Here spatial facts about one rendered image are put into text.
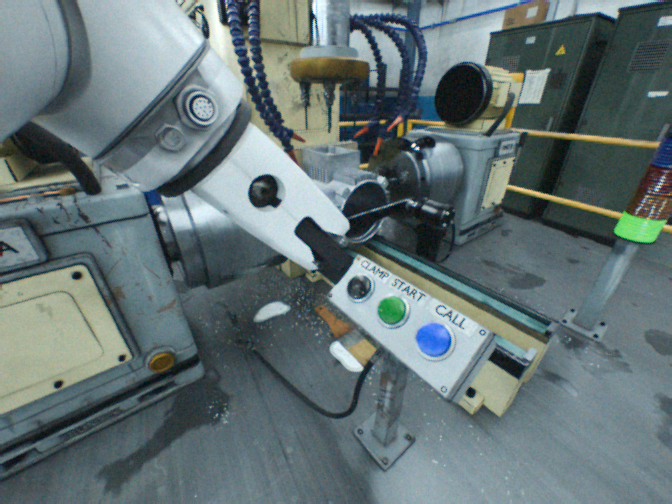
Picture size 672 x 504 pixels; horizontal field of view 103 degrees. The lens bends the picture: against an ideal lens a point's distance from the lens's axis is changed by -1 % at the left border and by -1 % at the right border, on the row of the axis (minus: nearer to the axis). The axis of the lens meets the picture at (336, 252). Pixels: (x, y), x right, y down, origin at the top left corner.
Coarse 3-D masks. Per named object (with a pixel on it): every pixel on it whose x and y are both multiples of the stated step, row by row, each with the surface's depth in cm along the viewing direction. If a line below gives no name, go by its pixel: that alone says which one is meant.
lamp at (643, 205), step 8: (640, 192) 48; (632, 200) 50; (640, 200) 48; (648, 200) 47; (656, 200) 46; (664, 200) 46; (632, 208) 49; (640, 208) 48; (648, 208) 47; (656, 208) 47; (664, 208) 46; (640, 216) 48; (648, 216) 48; (656, 216) 47; (664, 216) 47
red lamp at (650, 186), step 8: (648, 168) 47; (656, 168) 46; (664, 168) 45; (648, 176) 47; (656, 176) 46; (664, 176) 45; (640, 184) 48; (648, 184) 47; (656, 184) 46; (664, 184) 45; (648, 192) 47; (656, 192) 46; (664, 192) 45
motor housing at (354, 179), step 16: (336, 176) 66; (352, 176) 63; (368, 176) 64; (352, 192) 80; (368, 192) 74; (384, 192) 69; (352, 208) 81; (368, 224) 75; (352, 240) 69; (368, 240) 73
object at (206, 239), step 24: (192, 192) 43; (168, 216) 42; (192, 216) 42; (216, 216) 44; (168, 240) 47; (192, 240) 44; (216, 240) 45; (240, 240) 47; (192, 264) 45; (216, 264) 46; (240, 264) 50; (264, 264) 54; (192, 288) 51
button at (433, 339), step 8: (424, 328) 25; (432, 328) 25; (440, 328) 25; (424, 336) 25; (432, 336) 25; (440, 336) 24; (448, 336) 24; (424, 344) 25; (432, 344) 24; (440, 344) 24; (448, 344) 24; (424, 352) 24; (432, 352) 24; (440, 352) 24
